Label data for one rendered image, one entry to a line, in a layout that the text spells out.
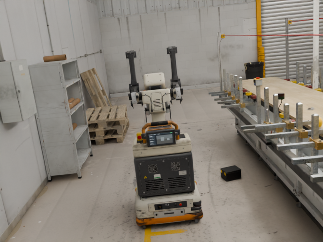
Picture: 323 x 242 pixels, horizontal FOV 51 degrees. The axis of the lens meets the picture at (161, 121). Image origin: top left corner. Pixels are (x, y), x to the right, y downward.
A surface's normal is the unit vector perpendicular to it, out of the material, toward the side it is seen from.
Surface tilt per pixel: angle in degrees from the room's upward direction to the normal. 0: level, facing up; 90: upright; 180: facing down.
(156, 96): 82
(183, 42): 90
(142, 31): 90
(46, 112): 90
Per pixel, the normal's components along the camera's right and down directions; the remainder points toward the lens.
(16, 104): 0.02, 0.25
